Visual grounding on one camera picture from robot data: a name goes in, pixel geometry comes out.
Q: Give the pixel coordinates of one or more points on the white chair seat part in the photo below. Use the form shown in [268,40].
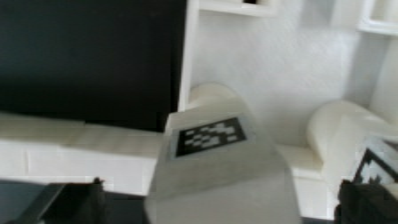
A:
[298,60]

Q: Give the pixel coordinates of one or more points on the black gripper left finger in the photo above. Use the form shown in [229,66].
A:
[58,203]

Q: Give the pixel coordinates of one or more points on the white U-shaped frame fence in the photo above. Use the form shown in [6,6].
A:
[60,151]

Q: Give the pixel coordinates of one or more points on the white chair leg with tag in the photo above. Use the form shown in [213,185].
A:
[342,125]

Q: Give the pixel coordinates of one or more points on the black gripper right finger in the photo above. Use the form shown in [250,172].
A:
[369,204]

